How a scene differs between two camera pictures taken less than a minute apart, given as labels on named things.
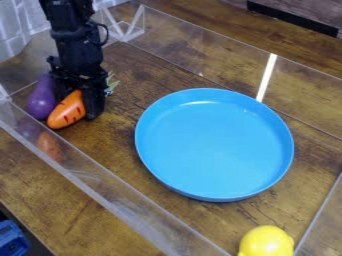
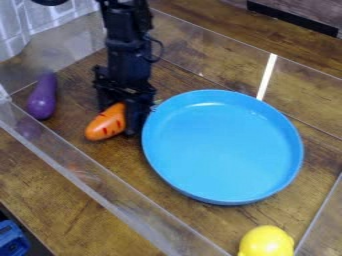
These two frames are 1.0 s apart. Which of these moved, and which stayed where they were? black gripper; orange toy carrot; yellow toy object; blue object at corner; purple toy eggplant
Moved: orange toy carrot; black gripper
Stayed: blue object at corner; purple toy eggplant; yellow toy object
